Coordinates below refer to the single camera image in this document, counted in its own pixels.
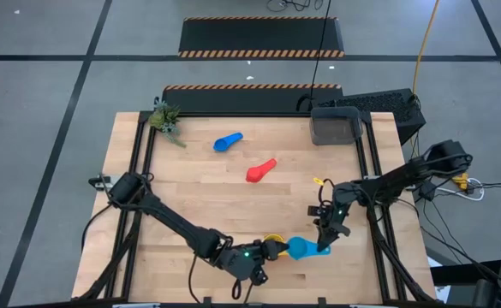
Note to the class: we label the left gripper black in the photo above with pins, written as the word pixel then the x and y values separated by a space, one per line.
pixel 246 256

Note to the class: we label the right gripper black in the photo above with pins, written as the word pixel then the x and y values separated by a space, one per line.
pixel 333 218

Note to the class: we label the yellow measuring cup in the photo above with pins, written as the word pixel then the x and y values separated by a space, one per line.
pixel 273 236

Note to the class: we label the light blue measuring cup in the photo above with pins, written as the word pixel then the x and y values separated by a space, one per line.
pixel 301 248

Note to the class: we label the red measuring cup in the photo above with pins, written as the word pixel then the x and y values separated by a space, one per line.
pixel 258 172

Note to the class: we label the small dark blue measuring cup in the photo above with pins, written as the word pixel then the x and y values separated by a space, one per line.
pixel 226 142

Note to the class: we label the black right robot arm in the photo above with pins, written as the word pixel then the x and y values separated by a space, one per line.
pixel 395 177

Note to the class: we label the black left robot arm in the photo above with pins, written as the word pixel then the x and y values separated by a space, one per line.
pixel 177 222

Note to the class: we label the grey translucent plastic basket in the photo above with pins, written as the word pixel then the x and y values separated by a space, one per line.
pixel 335 128

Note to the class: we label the yellow power plug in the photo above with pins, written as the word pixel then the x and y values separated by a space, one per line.
pixel 461 181

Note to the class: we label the black perforated computer case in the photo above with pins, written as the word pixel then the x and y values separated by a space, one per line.
pixel 387 104

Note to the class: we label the black mat with striped edges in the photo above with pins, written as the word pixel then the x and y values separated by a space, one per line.
pixel 241 100
pixel 258 36

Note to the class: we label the potted succulent plant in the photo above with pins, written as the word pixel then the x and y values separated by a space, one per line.
pixel 164 120

